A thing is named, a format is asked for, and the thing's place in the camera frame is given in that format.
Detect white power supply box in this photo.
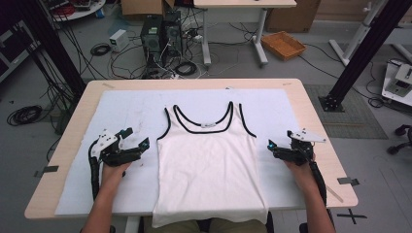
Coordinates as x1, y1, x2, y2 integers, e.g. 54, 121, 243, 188
108, 28, 130, 53

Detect black chair casters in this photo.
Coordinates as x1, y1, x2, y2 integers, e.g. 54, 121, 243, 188
387, 123, 412, 155

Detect white table leg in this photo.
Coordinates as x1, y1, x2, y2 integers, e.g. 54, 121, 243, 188
124, 216, 142, 233

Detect black computer tower green label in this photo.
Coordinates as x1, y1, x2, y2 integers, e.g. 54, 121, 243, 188
140, 14, 164, 71

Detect black equipment case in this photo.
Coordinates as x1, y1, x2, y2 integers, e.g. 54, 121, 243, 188
0, 19, 42, 83

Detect small cardboard box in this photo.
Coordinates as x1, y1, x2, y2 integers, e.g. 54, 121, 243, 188
120, 0, 176, 17

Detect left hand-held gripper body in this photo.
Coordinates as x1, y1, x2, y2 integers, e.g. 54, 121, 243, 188
94, 129, 142, 167

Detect white metal stand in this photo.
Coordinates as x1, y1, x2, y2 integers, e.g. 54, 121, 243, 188
328, 0, 388, 68

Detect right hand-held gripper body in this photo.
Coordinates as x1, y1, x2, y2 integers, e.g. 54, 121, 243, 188
273, 128, 327, 167

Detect small black cable coil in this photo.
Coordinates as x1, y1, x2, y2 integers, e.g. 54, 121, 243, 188
89, 42, 112, 57

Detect person's left hand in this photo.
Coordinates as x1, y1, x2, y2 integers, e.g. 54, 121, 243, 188
101, 160, 132, 186

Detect white tank top black trim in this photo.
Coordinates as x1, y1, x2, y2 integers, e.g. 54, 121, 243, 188
151, 101, 269, 229

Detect khaki trousers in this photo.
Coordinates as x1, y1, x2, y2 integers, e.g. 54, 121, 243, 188
142, 217, 268, 233

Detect large black cable coil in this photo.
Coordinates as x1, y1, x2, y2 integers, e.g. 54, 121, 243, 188
6, 104, 44, 127

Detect black tape strip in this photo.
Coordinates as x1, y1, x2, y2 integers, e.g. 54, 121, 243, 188
33, 165, 60, 179
336, 177, 361, 187

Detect person's right hand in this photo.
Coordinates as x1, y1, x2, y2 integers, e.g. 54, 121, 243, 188
283, 154, 319, 190

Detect black frame post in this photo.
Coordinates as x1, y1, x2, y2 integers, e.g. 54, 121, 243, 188
318, 0, 412, 113
13, 0, 87, 98

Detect round white table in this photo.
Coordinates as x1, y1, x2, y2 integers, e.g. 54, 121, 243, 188
41, 0, 107, 22

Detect white foam mat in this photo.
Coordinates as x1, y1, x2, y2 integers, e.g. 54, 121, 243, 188
53, 88, 328, 217

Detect white desk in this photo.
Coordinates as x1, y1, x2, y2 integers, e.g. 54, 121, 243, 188
192, 0, 298, 68

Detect grey floor mat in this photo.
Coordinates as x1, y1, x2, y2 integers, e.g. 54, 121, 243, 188
304, 84, 390, 141

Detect orange wicker basket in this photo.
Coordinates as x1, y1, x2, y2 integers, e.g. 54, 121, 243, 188
260, 30, 307, 62

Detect black tape cross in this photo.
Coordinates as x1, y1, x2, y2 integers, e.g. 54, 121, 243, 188
336, 208, 368, 225

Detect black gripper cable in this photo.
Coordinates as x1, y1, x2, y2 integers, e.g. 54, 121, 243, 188
307, 159, 335, 227
87, 139, 105, 202

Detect thin wooden stick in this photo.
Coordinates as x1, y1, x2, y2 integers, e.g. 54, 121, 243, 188
325, 184, 345, 204

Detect white device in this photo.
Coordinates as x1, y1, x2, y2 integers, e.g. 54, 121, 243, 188
381, 59, 412, 109

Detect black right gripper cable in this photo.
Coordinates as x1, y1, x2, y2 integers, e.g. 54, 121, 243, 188
307, 159, 335, 227

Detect large cardboard box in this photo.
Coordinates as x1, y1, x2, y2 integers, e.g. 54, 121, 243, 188
264, 0, 323, 34

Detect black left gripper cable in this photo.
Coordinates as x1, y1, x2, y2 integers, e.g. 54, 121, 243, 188
87, 139, 105, 202

